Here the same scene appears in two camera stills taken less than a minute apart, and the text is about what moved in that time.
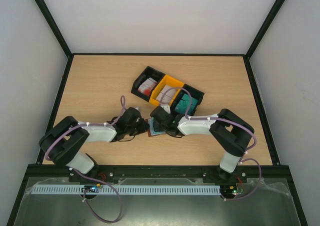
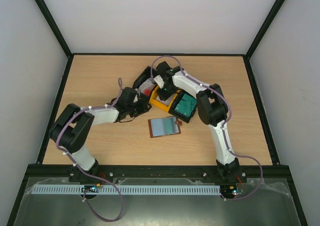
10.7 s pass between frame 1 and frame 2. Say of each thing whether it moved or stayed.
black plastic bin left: stayed
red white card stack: stayed
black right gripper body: moved
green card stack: stayed
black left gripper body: moved
